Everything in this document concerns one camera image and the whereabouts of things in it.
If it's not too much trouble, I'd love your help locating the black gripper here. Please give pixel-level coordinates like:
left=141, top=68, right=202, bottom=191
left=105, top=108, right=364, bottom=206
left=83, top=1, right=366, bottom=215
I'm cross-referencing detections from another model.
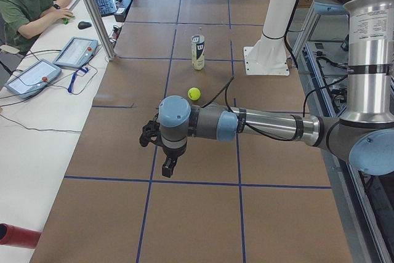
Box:
left=161, top=144, right=187, bottom=177

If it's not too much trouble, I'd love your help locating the yellow tennis ball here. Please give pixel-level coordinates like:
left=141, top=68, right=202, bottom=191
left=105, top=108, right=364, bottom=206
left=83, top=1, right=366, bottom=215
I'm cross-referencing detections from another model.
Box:
left=188, top=87, right=201, bottom=101

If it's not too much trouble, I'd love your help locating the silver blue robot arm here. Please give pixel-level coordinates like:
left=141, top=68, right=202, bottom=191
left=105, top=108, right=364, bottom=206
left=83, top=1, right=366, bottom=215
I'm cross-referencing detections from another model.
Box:
left=157, top=0, right=393, bottom=177

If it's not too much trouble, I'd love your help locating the clear Wilson tennis ball can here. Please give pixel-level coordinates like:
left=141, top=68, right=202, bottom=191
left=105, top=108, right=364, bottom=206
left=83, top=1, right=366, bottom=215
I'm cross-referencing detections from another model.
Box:
left=191, top=34, right=205, bottom=70

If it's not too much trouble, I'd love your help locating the far teach pendant tablet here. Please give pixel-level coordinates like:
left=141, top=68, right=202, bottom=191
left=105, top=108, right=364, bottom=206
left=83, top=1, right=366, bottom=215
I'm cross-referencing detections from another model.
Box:
left=53, top=37, right=99, bottom=69

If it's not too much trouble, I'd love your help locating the teach pendant tablet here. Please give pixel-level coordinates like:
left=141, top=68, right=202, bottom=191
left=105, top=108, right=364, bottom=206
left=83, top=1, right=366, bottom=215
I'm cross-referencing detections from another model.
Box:
left=53, top=37, right=99, bottom=69
left=5, top=59, right=62, bottom=99

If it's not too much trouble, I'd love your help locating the near teach pendant tablet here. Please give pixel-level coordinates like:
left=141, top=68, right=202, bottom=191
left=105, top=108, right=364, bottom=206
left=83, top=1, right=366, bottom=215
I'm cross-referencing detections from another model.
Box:
left=5, top=59, right=62, bottom=99

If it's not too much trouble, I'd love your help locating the black computer mouse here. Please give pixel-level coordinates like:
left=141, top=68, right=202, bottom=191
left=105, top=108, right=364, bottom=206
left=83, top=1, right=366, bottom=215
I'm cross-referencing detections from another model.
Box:
left=78, top=21, right=92, bottom=30

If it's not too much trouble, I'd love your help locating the red cylinder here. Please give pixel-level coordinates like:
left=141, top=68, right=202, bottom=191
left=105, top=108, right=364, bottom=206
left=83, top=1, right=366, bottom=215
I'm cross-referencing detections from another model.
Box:
left=1, top=224, right=41, bottom=249

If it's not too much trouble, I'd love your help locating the black keyboard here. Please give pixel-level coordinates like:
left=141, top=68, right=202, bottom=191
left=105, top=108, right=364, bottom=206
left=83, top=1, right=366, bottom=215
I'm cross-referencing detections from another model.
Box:
left=95, top=0, right=116, bottom=17

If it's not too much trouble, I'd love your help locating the person in green shirt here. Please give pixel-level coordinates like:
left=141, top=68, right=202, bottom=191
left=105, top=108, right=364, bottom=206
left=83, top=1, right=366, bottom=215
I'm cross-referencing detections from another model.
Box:
left=1, top=0, right=74, bottom=54

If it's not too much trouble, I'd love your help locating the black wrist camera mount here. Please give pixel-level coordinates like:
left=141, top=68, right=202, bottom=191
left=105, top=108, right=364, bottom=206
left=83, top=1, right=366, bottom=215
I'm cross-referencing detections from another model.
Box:
left=139, top=120, right=163, bottom=147

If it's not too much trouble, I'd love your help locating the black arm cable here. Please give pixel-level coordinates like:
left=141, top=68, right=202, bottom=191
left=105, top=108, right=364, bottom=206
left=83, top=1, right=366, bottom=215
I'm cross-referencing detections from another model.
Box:
left=201, top=75, right=312, bottom=142

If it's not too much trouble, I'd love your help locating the blue lanyard with badge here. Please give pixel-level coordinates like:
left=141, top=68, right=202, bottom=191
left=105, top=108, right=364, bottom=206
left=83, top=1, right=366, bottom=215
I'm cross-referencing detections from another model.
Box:
left=67, top=66, right=89, bottom=94

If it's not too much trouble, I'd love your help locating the white pillar with base plate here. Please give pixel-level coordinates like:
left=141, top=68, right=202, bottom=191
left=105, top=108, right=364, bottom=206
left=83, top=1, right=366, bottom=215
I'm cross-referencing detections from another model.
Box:
left=244, top=0, right=297, bottom=76

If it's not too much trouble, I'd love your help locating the aluminium frame post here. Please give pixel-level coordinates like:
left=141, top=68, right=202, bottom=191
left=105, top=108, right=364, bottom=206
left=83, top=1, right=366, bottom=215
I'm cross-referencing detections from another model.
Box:
left=83, top=0, right=116, bottom=61

